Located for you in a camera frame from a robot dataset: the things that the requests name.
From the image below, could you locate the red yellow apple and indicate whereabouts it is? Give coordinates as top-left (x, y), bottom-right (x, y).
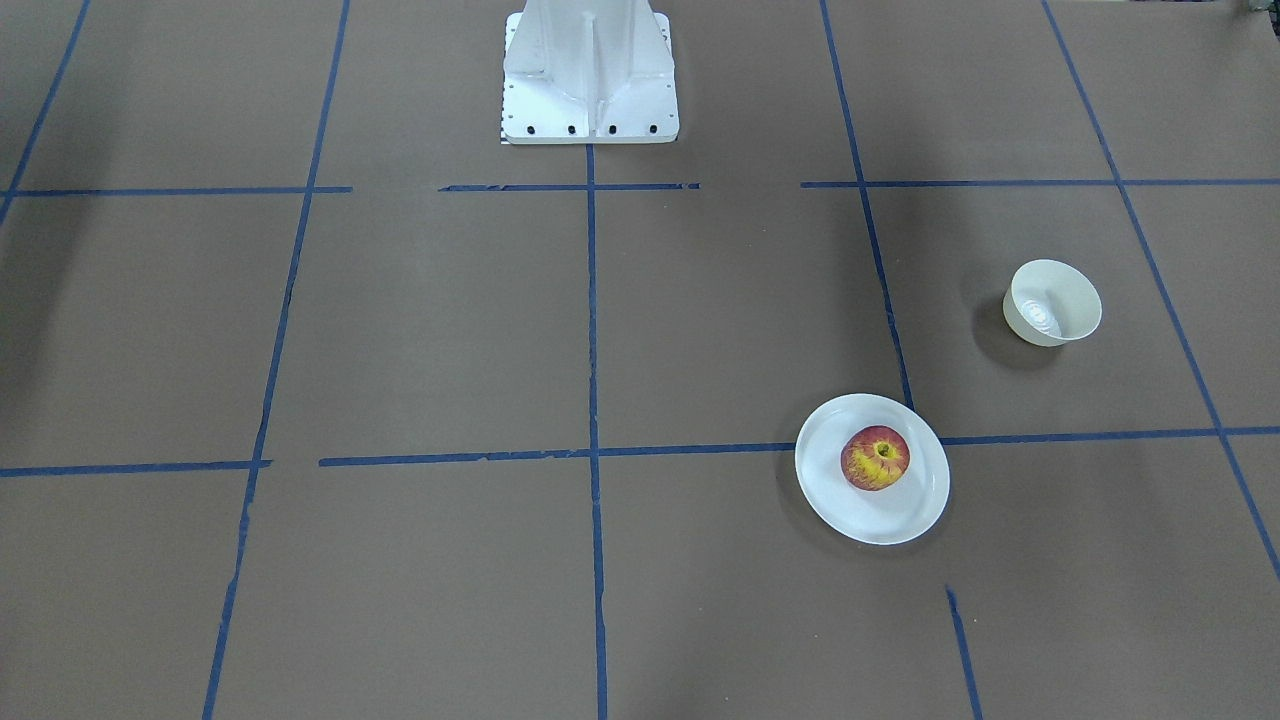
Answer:
top-left (840, 425), bottom-right (911, 492)

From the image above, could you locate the white plate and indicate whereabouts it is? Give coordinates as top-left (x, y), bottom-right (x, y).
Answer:
top-left (795, 393), bottom-right (951, 546)

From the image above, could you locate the white bowl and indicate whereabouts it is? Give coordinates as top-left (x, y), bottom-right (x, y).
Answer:
top-left (1002, 259), bottom-right (1103, 348)

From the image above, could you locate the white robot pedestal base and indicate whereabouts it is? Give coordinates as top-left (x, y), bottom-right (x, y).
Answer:
top-left (500, 1), bottom-right (681, 145)

